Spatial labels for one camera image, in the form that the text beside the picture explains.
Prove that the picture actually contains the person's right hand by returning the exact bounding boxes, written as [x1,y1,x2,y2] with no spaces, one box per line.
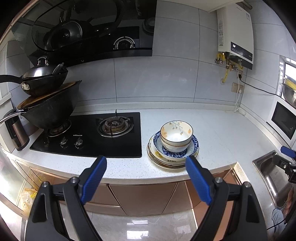
[285,188,296,218]

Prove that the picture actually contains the stainless steel sink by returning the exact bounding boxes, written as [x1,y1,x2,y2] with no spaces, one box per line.
[252,150,296,209]

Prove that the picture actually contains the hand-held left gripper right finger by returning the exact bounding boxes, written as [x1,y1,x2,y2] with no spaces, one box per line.
[186,155,270,241]

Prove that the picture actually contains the brown metallic kettle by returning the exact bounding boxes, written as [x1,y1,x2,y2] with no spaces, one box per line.
[4,109,30,151]

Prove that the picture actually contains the gas burner with grate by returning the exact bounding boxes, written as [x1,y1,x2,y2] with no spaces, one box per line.
[46,119,72,136]
[95,109,134,139]

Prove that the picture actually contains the steel wok lid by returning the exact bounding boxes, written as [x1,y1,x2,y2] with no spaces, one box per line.
[23,56,58,80]

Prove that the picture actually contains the blue patterned plate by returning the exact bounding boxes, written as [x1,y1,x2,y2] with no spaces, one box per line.
[153,131,200,158]

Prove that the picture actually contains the white bowl orange flowers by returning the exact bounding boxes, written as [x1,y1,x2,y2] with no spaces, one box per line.
[160,120,193,145]

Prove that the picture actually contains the small black wok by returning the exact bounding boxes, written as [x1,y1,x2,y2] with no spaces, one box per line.
[0,62,69,96]

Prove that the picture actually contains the stainless steel basin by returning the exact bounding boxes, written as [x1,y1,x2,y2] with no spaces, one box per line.
[282,83,296,106]

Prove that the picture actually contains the thin black cable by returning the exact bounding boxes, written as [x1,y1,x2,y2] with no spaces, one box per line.
[266,218,287,231]

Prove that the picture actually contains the large black wok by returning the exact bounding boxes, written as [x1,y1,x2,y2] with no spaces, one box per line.
[0,80,82,129]

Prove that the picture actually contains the wooden pot lid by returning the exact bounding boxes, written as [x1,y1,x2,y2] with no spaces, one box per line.
[17,80,81,109]

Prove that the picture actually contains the steel spatula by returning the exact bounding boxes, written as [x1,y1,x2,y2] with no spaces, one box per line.
[52,62,65,76]

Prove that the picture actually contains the white power cable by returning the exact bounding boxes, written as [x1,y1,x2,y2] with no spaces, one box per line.
[234,91,246,115]

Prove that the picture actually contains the white gas water heater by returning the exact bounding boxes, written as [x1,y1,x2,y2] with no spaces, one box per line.
[216,3,254,70]

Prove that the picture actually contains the black glass gas stove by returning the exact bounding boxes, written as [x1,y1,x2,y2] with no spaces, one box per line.
[30,112,142,158]

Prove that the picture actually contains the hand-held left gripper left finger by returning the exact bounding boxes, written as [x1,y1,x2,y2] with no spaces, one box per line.
[25,155,107,241]

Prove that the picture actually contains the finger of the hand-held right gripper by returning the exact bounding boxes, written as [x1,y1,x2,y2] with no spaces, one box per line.
[280,146,296,158]
[272,154,296,177]

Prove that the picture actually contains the black power cable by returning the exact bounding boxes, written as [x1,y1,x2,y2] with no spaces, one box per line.
[238,77,282,96]

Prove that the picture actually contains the window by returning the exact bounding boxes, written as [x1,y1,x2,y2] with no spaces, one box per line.
[279,57,296,80]

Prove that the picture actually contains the dark stroke patterned plate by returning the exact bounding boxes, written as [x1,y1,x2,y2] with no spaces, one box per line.
[147,144,200,167]

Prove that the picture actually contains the clear plastic bag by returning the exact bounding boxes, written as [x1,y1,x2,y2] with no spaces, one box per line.
[18,183,44,211]

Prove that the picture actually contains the black glass range hood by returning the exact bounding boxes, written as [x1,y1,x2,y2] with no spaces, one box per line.
[10,0,158,67]

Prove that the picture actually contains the white bowl dark rim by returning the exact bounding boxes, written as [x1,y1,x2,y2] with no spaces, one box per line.
[161,137,192,153]

